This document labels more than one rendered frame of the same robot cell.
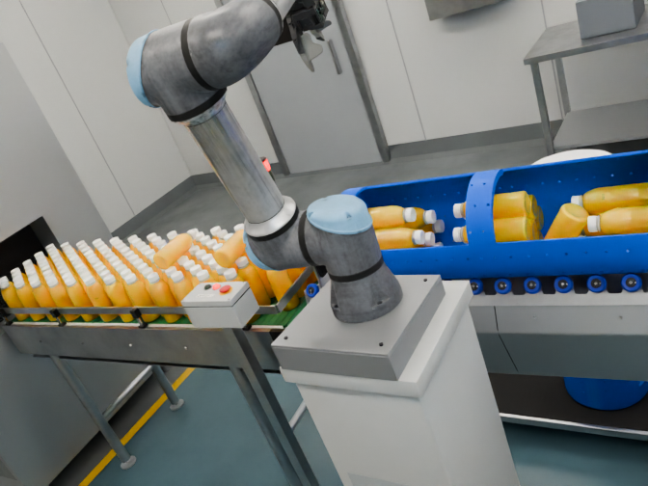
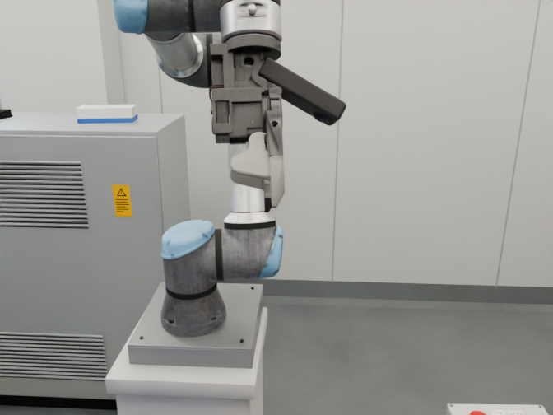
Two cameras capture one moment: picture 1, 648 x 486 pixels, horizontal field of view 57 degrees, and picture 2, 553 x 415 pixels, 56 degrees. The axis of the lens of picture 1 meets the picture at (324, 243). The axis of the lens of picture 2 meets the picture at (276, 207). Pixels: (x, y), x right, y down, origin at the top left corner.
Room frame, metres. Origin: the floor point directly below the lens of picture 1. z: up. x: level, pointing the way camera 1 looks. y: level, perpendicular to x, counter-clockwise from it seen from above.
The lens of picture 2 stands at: (2.05, -0.50, 1.84)
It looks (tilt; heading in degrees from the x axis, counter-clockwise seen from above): 19 degrees down; 144
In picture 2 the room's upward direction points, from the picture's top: straight up
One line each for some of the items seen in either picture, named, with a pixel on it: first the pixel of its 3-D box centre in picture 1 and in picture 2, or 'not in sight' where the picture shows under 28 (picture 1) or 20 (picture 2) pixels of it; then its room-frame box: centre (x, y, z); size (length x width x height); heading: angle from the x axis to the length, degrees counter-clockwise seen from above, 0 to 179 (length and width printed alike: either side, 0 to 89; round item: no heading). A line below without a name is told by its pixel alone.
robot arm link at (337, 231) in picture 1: (340, 231); (192, 254); (1.08, -0.04, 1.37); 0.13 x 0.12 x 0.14; 60
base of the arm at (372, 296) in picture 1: (361, 282); (192, 299); (1.07, -0.04, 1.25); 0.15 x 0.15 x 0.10
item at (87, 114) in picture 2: not in sight; (108, 114); (-0.31, 0.25, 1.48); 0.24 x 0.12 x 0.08; 59
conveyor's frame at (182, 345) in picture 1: (201, 375); not in sight; (2.25, 0.72, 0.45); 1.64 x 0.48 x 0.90; 53
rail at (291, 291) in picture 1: (307, 272); not in sight; (1.78, 0.09, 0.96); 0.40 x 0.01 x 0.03; 143
